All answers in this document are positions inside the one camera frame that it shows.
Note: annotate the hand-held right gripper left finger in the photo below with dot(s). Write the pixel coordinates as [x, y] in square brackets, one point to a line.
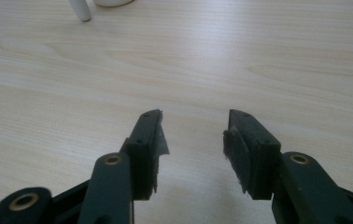
[142, 155]

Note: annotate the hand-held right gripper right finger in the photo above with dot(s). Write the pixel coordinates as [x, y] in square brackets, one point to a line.
[255, 158]

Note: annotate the white round bowl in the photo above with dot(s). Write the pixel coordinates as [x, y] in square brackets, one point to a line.
[113, 2]

